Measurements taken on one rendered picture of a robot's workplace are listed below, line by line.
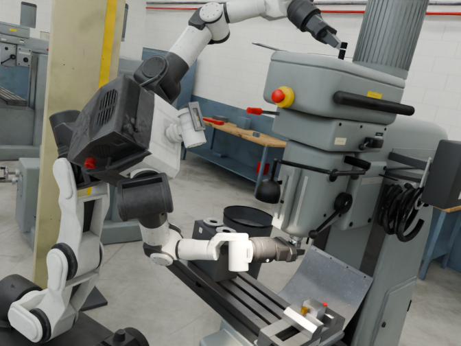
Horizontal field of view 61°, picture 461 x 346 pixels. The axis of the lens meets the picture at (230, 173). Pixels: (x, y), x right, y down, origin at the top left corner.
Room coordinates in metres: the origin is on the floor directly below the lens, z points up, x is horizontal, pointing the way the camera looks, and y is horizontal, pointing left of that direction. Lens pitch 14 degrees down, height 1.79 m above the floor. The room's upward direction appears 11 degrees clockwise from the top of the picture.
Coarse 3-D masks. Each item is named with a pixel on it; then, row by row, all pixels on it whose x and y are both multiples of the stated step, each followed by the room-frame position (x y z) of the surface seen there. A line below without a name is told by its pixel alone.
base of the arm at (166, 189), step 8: (144, 176) 1.10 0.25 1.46; (152, 176) 1.10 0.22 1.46; (160, 176) 1.10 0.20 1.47; (120, 184) 1.06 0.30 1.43; (128, 184) 1.07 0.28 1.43; (136, 184) 1.08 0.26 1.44; (144, 184) 1.09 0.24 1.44; (168, 184) 1.07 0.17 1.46; (120, 192) 1.02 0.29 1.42; (168, 192) 1.04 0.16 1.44; (120, 200) 1.00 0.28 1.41; (168, 200) 1.04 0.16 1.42; (120, 208) 1.00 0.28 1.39; (168, 208) 1.04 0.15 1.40; (120, 216) 1.01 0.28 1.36
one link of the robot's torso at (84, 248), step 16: (64, 160) 1.29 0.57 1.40; (64, 176) 1.27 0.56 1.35; (64, 192) 1.27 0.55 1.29; (96, 192) 1.41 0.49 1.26; (64, 208) 1.29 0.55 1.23; (80, 208) 1.27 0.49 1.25; (96, 208) 1.37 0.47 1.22; (64, 224) 1.31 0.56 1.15; (80, 224) 1.27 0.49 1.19; (96, 224) 1.37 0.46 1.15; (64, 240) 1.31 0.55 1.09; (80, 240) 1.28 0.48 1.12; (96, 240) 1.35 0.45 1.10; (80, 256) 1.29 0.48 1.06; (96, 256) 1.35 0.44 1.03; (80, 272) 1.29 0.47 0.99
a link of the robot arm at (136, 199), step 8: (152, 184) 1.07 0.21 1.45; (160, 184) 1.07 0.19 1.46; (128, 192) 1.03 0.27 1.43; (136, 192) 1.03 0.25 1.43; (144, 192) 1.03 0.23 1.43; (152, 192) 1.04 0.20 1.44; (160, 192) 1.04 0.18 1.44; (128, 200) 1.01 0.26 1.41; (136, 200) 1.02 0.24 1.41; (144, 200) 1.02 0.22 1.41; (152, 200) 1.03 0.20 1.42; (160, 200) 1.03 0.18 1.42; (128, 208) 1.01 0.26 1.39; (136, 208) 1.01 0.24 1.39; (144, 208) 1.02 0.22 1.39; (152, 208) 1.03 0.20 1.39; (160, 208) 1.04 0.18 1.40; (128, 216) 1.01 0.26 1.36; (136, 216) 1.02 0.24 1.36; (144, 216) 1.04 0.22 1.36; (152, 216) 1.05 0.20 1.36; (160, 216) 1.07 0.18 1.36; (144, 224) 1.08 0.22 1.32; (152, 224) 1.08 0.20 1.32; (160, 224) 1.09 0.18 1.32
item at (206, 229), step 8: (200, 224) 1.59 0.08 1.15; (208, 224) 1.58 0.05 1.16; (216, 224) 1.59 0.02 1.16; (224, 224) 1.64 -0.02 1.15; (200, 232) 1.58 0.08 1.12; (208, 232) 1.54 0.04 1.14; (216, 232) 1.52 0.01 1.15; (224, 232) 1.55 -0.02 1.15; (232, 232) 1.54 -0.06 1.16; (224, 256) 1.47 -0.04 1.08; (200, 264) 1.54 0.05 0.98; (208, 264) 1.50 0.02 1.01; (216, 264) 1.46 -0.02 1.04; (224, 264) 1.48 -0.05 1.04; (208, 272) 1.49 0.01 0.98; (216, 272) 1.46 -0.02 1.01; (224, 272) 1.48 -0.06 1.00; (232, 272) 1.51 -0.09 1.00; (216, 280) 1.46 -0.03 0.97
